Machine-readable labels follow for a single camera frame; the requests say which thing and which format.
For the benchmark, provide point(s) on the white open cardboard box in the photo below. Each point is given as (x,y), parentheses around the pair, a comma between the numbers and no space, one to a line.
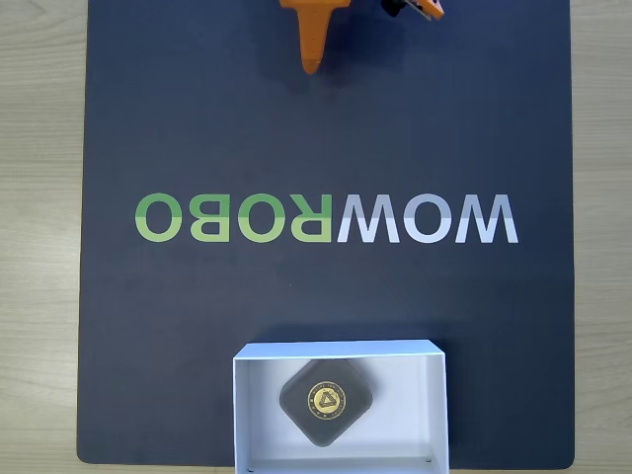
(410,405)

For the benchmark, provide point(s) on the dark mat with WOWROBO print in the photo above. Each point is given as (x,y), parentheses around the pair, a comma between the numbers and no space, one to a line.
(197,321)

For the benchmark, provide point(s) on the grey square case gold emblem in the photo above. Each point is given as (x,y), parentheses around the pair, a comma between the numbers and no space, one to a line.
(326,400)

